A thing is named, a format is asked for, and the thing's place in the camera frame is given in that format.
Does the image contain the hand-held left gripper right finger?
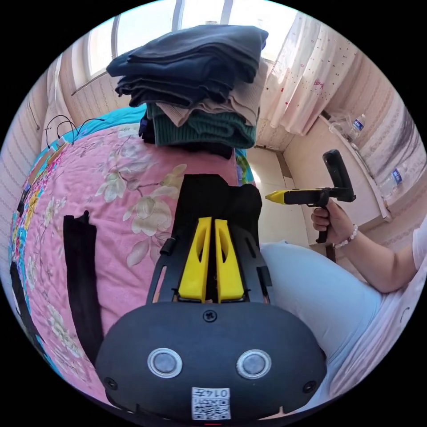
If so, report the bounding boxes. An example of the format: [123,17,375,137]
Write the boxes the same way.
[214,219,246,303]

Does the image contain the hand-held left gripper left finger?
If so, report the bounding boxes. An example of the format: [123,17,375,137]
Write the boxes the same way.
[177,217,213,301]

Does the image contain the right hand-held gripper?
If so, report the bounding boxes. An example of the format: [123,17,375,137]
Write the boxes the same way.
[265,187,356,245]

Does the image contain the black long pants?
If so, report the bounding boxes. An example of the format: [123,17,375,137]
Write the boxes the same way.
[63,173,263,363]

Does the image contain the person's right forearm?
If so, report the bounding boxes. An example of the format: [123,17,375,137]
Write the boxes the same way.
[333,224,422,295]

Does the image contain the person's right hand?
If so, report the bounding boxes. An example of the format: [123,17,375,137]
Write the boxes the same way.
[310,201,359,250]

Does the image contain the person's body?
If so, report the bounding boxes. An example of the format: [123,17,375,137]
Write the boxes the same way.
[259,218,427,413]

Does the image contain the clear plastic water bottle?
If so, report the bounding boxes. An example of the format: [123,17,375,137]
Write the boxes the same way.
[348,113,367,141]
[379,166,410,197]

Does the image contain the pale pink patterned curtain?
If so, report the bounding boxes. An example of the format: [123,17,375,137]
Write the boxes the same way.
[262,12,369,136]

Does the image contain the pile of clothes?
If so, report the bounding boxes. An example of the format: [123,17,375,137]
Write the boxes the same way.
[106,25,270,159]

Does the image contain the window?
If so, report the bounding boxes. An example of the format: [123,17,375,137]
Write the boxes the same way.
[85,0,279,79]

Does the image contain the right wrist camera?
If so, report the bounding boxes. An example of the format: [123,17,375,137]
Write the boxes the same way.
[322,149,356,199]

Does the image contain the thin black cable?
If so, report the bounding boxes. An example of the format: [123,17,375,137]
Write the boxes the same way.
[44,114,105,149]

